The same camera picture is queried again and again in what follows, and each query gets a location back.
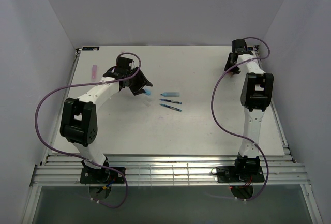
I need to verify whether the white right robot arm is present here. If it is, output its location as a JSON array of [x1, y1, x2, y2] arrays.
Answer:
[[224, 39, 274, 181]]

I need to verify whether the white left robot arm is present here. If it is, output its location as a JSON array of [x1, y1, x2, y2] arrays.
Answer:
[[59, 52, 153, 183]]

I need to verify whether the blue label sticker left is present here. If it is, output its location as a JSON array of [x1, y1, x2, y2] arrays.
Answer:
[[82, 46, 100, 51]]

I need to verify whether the light blue highlighter body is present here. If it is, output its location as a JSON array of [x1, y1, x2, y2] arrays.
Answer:
[[161, 92, 180, 97]]

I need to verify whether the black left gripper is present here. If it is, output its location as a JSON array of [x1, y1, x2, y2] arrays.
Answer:
[[126, 67, 153, 96]]

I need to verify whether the pink highlighter pen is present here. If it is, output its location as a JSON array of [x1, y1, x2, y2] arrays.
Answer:
[[91, 65, 98, 82]]

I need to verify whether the clear gel pen cap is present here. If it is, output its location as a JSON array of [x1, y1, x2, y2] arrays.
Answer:
[[143, 101, 151, 107]]

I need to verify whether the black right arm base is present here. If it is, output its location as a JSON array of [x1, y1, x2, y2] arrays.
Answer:
[[211, 156, 265, 183]]

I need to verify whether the blue gel pen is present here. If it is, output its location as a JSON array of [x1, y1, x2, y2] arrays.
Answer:
[[159, 103, 182, 112], [160, 99, 182, 104]]

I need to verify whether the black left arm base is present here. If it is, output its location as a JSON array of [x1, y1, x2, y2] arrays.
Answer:
[[80, 161, 126, 184]]

